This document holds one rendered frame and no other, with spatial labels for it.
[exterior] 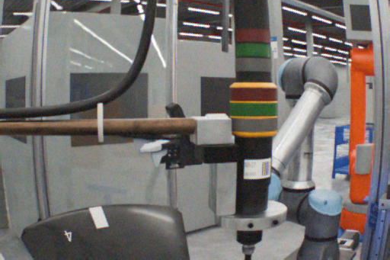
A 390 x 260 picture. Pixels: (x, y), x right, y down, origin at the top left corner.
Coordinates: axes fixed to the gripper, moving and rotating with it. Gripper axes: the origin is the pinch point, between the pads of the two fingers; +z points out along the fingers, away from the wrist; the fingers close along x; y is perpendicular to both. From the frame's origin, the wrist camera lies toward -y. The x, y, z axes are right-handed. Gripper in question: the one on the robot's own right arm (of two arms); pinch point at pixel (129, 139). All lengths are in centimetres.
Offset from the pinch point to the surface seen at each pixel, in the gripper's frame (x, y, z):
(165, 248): -55, 0, 13
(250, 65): -66, -23, 11
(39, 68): 16.1, -16.9, 22.5
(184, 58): 293, -5, -151
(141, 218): -51, -3, 15
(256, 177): -68, -14, 10
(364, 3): 183, -86, -310
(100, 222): -51, -3, 20
